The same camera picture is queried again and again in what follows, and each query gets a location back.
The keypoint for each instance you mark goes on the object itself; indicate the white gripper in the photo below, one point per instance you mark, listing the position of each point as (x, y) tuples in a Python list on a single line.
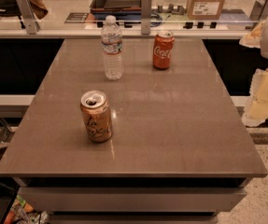
[(256, 111)]

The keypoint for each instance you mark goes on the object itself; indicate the orange LaCroix can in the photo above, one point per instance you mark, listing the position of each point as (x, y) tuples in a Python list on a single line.
[(96, 114)]

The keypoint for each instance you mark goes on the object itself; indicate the red Coca-Cola can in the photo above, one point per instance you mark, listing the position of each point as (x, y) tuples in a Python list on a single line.
[(162, 49)]

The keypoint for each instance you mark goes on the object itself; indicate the cardboard box with label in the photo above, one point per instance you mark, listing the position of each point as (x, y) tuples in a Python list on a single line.
[(204, 9)]

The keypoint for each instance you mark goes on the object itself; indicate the clear plastic water bottle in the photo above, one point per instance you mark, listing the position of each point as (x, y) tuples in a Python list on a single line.
[(111, 38)]

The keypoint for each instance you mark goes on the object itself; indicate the grey table base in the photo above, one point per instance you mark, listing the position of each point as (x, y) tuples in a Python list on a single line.
[(133, 205)]

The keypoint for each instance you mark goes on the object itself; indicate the colourful trash pile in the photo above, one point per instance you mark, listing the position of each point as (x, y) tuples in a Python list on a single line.
[(21, 212)]

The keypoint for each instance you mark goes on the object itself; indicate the grey metal bracket middle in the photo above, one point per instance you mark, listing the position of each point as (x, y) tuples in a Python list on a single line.
[(145, 16)]

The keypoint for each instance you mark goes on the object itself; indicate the grey metal bracket left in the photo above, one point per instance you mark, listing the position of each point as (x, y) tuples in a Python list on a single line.
[(29, 20)]

